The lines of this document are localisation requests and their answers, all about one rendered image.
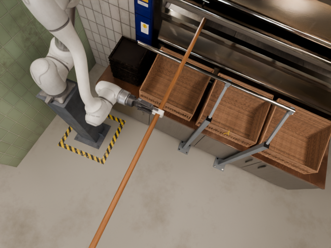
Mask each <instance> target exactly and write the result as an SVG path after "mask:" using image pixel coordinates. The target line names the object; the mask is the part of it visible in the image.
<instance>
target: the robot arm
mask: <svg viewBox="0 0 331 248"><path fill-rule="evenodd" d="M22 1H23V3H24V4H25V5H26V7H27V8H28V9H29V11H30V12H31V13H32V14H33V16H34V17H35V18H36V19H37V20H38V21H39V22H40V23H41V24H42V25H43V26H44V27H45V28H46V29H47V30H48V31H49V32H51V33H52V34H53V35H54V36H55V37H53V38H52V40H51V44H50V48H49V53H48V54H47V56H46V57H45V58H40V59H36V60H35V61H33V62H32V64H31V66H30V72H31V76H32V78H33V80H34V81H35V82H36V84H37V85H38V86H39V87H40V88H41V89H42V91H41V92H40V93H39V94H40V95H41V96H44V97H46V100H45V103H46V104H50V103H51V102H52V101H53V100H54V101H57V102H59V103H60V104H64V102H65V100H66V98H67V97H68V95H69V94H70V92H71V91H72V89H73V88H74V87H75V86H76V84H75V83H72V82H69V81H66V78H67V75H68V73H69V71H70V70H71V69H72V68H73V66H75V72H76V77H77V83H78V88H79V92H80V96H81V99H82V101H83V102H84V104H85V110H86V115H85V120H86V122H87V123H88V124H91V125H93V126H98V125H100V124H101V123H103V121H104V120H105V119H106V118H107V116H108V114H109V113H110V111H111V108H112V106H113V105H114V104H115V103H116V102H118V103H120V104H123V105H127V106H129V107H133V106H135V107H137V108H138V110H140V111H143V112H145V113H148V114H150V115H151V114H154V115H155V113H157V114H160V116H159V117H160V118H162V117H163V115H164V111H163V110H160V109H158V108H156V107H154V106H153V104H151V103H149V102H147V101H145V100H143V99H141V98H140V97H139V98H138V99H137V98H136V96H135V95H132V94H131V93H130V92H128V91H126V90H124V89H122V88H120V87H119V86H117V85H115V84H113V83H110V82H107V81H100V82H98V83H97V85H96V88H95V90H96V92H97V94H98V97H94V98H93V97H92V95H91V91H90V83H89V73H88V64H87V57H86V53H85V50H84V47H83V45H82V42H81V40H80V38H79V37H78V35H77V33H76V31H75V29H74V26H75V12H76V6H77V5H78V4H79V3H80V0H22Z"/></svg>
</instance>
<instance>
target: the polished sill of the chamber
mask: <svg viewBox="0 0 331 248"><path fill-rule="evenodd" d="M161 16H163V17H165V18H168V19H170V20H172V21H175V22H177V23H179V24H182V25H184V26H186V27H189V28H191V29H193V30H196V31H197V30H198V28H199V26H200V24H201V22H198V21H196V20H194V19H191V18H189V17H187V16H184V15H182V14H180V13H177V12H175V11H173V10H170V9H168V8H166V7H164V9H163V10H162V14H161ZM200 33H203V34H205V35H207V36H210V37H212V38H214V39H217V40H219V41H221V42H223V43H225V44H228V45H230V46H232V47H235V48H237V49H239V50H242V51H244V52H246V53H249V54H251V55H253V56H255V57H258V58H260V59H262V60H265V61H267V62H270V63H272V64H274V65H277V66H279V67H281V68H283V69H286V70H288V71H290V72H293V73H295V74H297V75H300V76H302V77H304V78H307V79H309V80H311V81H314V82H316V83H318V84H321V85H323V86H325V87H328V88H330V89H331V78H329V77H327V76H325V75H322V74H320V73H318V72H315V71H313V70H311V69H308V68H306V67H304V66H301V65H299V64H297V63H294V62H292V61H290V60H287V59H285V58H283V57H280V56H278V55H276V54H273V53H271V52H269V51H266V50H264V49H262V48H259V47H257V46H255V45H252V44H250V43H248V42H245V41H243V40H241V39H238V38H236V37H234V36H231V35H229V34H227V33H224V32H222V31H219V30H217V29H215V28H212V27H210V26H208V25H205V24H204V26H203V28H202V30H201V32H200Z"/></svg>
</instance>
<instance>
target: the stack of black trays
mask: <svg viewBox="0 0 331 248"><path fill-rule="evenodd" d="M149 53H150V50H148V49H146V48H144V47H141V46H139V45H138V41H135V40H133V39H130V38H128V37H125V36H122V37H121V38H120V40H119V41H118V43H117V44H116V46H115V48H114V49H113V51H112V52H111V54H110V55H109V57H108V58H109V61H110V62H109V64H110V68H111V71H112V73H113V77H115V78H118V79H120V80H123V81H125V82H128V83H130V84H133V85H135V86H137V87H138V85H139V83H140V82H141V80H142V78H143V76H144V74H145V72H146V71H147V69H148V67H149V56H150V54H149Z"/></svg>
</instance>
